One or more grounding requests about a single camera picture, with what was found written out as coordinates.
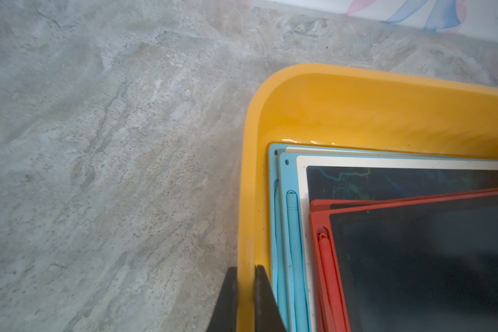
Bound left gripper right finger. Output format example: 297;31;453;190
254;266;286;332

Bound red writing tablet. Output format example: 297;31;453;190
310;188;498;212
309;192;498;331

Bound blue stylus pen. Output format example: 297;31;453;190
286;190;310;331

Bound yellow plastic storage box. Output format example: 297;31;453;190
237;64;498;331

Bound red stylus pen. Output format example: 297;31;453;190
318;232;347;331

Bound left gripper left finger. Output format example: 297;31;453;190
206;266;238;332

